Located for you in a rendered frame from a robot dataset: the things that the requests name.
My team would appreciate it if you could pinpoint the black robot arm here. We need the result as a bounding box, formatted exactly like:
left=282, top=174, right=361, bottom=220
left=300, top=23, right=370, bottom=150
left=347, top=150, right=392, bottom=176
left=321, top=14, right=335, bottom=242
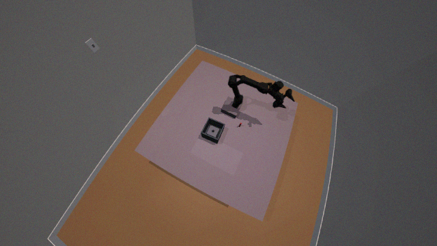
left=228, top=74, right=285, bottom=108

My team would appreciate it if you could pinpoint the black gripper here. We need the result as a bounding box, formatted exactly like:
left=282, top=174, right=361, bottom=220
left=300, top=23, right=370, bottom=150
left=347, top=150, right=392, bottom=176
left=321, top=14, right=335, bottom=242
left=273, top=89, right=294, bottom=109

